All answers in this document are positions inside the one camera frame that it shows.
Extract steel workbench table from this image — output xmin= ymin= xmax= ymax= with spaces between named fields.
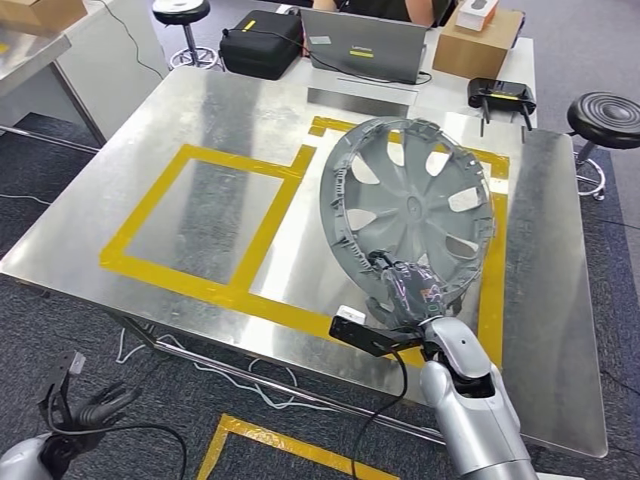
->
xmin=0 ymin=66 xmax=610 ymax=460

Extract long white floor cable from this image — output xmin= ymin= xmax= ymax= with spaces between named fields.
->
xmin=115 ymin=327 xmax=346 ymax=413

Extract brown cardboard box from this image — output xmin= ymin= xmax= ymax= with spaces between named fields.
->
xmin=0 ymin=0 xmax=88 ymax=38
xmin=432 ymin=6 xmax=525 ymax=81

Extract black camera cable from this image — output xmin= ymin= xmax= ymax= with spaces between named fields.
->
xmin=349 ymin=349 xmax=410 ymax=480
xmin=47 ymin=390 xmax=189 ymax=480

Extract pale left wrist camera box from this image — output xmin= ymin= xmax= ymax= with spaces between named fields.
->
xmin=66 ymin=351 xmax=88 ymax=380

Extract white desk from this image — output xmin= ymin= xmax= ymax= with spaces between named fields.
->
xmin=165 ymin=26 xmax=538 ymax=130

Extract black left camera cable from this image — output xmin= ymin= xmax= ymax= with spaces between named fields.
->
xmin=47 ymin=390 xmax=189 ymax=480

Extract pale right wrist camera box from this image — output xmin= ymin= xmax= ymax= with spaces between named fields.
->
xmin=336 ymin=304 xmax=368 ymax=327

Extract black right camera cable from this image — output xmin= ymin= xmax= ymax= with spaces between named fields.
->
xmin=349 ymin=349 xmax=410 ymax=480

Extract black right camera bracket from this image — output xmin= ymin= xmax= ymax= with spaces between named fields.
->
xmin=328 ymin=315 xmax=426 ymax=359

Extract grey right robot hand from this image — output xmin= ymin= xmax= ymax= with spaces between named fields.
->
xmin=365 ymin=251 xmax=450 ymax=331

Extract black ribbed round stool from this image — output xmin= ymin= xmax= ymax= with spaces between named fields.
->
xmin=566 ymin=91 xmax=640 ymax=202

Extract steel table yellow marks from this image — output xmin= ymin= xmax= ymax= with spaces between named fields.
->
xmin=0 ymin=29 xmax=109 ymax=157

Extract black router with antennas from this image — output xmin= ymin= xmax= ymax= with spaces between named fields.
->
xmin=467 ymin=77 xmax=537 ymax=138

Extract black carrying case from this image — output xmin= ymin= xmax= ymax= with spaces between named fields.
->
xmin=219 ymin=9 xmax=305 ymax=82

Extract grey plastic wheel hubcap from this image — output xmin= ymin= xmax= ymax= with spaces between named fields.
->
xmin=318 ymin=117 xmax=497 ymax=313

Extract grey laptop computer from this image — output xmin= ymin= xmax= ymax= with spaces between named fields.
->
xmin=300 ymin=7 xmax=433 ymax=86

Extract small white box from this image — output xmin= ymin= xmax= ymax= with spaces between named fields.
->
xmin=454 ymin=0 xmax=500 ymax=33

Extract person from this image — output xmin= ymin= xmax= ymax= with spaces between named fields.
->
xmin=312 ymin=0 xmax=458 ymax=28

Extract light grey desk panel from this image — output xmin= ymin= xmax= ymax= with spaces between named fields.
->
xmin=52 ymin=0 xmax=170 ymax=144

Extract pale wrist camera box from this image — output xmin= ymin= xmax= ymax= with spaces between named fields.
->
xmin=336 ymin=304 xmax=368 ymax=327
xmin=66 ymin=351 xmax=88 ymax=380

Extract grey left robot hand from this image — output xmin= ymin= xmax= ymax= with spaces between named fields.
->
xmin=75 ymin=382 xmax=143 ymax=429

